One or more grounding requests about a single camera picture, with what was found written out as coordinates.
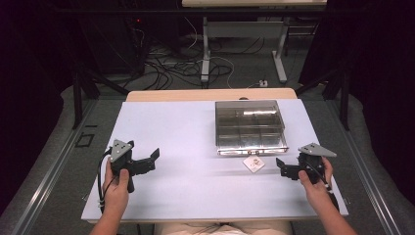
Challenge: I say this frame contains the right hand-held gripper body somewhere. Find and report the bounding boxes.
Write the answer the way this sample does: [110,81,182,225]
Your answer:
[297,142,338,184]

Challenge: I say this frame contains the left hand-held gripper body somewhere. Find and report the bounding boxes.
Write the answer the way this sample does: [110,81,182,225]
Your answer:
[109,139,139,194]

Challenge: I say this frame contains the small white packet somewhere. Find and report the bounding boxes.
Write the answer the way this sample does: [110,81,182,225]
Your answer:
[242,155,266,174]

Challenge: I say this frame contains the clear plastic compartment box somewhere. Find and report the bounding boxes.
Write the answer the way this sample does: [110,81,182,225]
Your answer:
[213,99,290,157]

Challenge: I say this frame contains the person's right hand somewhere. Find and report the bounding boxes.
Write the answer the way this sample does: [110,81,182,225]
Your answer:
[298,156,335,213]

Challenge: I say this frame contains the person's left hand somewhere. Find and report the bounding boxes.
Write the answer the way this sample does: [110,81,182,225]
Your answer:
[103,159,130,213]

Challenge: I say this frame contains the white table board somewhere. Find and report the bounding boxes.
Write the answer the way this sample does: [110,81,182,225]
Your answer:
[80,98,349,223]

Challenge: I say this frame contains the black metal stand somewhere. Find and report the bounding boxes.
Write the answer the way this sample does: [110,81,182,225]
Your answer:
[71,63,130,130]
[295,63,352,132]

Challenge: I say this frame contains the dark computer tower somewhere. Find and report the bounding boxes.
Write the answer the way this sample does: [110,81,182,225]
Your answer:
[94,13,150,75]

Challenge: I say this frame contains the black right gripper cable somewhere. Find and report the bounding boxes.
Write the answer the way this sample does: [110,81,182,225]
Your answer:
[305,161,341,211]

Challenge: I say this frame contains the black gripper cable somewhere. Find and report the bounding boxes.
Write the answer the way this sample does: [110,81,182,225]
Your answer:
[305,161,341,211]
[96,148,117,213]

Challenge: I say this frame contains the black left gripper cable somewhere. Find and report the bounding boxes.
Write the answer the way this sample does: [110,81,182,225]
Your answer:
[96,148,117,213]

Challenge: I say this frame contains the aluminium floor rail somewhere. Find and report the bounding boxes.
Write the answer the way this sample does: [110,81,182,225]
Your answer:
[326,97,409,235]
[9,97,99,235]

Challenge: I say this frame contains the tangle of floor cables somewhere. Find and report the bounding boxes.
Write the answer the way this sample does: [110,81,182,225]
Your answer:
[130,16,266,91]

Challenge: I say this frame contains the white metal desk frame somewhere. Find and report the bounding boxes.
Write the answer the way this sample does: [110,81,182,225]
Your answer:
[181,0,328,84]

